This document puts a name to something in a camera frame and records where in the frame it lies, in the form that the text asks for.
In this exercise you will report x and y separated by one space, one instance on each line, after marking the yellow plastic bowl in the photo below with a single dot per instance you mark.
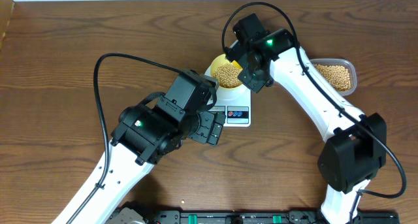
219 60

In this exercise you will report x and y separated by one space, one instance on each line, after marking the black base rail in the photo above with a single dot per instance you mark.
126 216

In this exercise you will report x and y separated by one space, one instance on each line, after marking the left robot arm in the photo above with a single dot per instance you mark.
143 136

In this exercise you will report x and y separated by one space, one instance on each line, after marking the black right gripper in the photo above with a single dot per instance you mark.
253 85

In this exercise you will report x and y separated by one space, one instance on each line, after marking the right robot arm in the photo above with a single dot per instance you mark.
354 143

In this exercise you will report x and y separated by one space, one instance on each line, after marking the white digital kitchen scale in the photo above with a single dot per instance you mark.
234 103

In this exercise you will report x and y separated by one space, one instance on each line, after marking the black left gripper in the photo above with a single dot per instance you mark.
211 127

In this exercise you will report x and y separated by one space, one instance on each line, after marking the yellow plastic measuring scoop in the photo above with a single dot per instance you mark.
234 63

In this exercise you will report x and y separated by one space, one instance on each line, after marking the clear plastic container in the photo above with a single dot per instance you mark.
342 62

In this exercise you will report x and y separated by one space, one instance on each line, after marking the soybeans in bowl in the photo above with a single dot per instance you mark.
227 75

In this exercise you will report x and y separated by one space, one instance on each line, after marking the pile of soybeans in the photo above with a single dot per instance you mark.
336 75

